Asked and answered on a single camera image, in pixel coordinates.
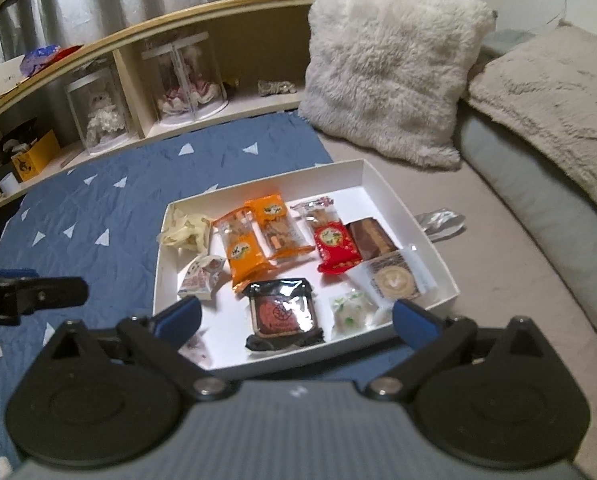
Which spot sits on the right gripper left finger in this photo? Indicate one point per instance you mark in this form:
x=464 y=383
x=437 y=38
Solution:
x=153 y=343

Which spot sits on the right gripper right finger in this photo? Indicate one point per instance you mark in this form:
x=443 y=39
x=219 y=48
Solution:
x=438 y=344

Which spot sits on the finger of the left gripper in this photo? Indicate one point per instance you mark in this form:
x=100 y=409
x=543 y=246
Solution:
x=35 y=294
x=18 y=273

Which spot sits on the small clear candy packet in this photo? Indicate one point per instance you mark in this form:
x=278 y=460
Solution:
x=195 y=350

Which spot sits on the white printed snack packet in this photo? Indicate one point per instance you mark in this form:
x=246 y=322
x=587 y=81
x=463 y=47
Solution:
x=202 y=277

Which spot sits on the clear swirl cookie pack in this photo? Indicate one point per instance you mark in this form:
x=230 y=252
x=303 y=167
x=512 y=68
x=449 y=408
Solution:
x=397 y=275

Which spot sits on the clear green-dot candy packet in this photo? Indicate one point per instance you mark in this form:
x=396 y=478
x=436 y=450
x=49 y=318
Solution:
x=354 y=312

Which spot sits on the cream pastry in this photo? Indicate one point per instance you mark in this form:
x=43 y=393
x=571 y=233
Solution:
x=189 y=232

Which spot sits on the orange cracker pack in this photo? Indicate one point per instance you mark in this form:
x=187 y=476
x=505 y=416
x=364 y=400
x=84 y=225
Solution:
x=246 y=258
x=281 y=234

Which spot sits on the brown gold-band cake pack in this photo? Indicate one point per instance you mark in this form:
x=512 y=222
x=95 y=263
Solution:
x=370 y=238

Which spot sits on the black mooncake pack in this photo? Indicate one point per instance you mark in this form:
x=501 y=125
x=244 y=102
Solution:
x=283 y=315

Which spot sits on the red cracker pack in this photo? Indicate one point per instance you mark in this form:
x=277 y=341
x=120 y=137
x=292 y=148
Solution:
x=337 y=249

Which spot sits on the white cylinder cup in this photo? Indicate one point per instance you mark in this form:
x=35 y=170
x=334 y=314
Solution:
x=9 y=184

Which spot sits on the yellow cardboard box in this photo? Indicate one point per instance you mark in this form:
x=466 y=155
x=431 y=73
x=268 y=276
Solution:
x=30 y=163

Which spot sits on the silver foil wrapper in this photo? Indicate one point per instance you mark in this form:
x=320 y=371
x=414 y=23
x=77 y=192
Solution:
x=441 y=224

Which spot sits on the blue quilted triangle blanket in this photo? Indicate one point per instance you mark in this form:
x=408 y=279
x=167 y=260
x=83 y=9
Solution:
x=100 y=221

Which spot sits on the white shallow cardboard tray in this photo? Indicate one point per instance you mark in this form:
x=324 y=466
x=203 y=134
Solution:
x=359 y=192

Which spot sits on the grey mattress edge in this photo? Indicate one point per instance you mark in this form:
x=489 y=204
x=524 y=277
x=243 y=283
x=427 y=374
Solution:
x=558 y=214

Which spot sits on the white-dress doll display case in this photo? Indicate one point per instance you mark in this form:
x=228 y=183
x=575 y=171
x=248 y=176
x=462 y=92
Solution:
x=100 y=110

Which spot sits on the blue plastic bag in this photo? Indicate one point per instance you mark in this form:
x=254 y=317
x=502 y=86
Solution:
x=34 y=61

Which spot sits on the pink-dress doll display case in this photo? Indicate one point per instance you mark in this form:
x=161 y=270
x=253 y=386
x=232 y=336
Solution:
x=186 y=85

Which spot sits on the small grey trinket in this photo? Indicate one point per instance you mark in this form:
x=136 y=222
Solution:
x=275 y=88

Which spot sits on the white fluffy pillow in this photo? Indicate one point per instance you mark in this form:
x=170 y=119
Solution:
x=388 y=74

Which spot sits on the beige textured blanket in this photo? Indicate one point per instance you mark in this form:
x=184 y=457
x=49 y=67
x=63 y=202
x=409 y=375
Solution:
x=545 y=91

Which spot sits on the wooden bedside shelf unit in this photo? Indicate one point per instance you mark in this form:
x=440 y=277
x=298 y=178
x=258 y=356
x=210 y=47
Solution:
x=253 y=40

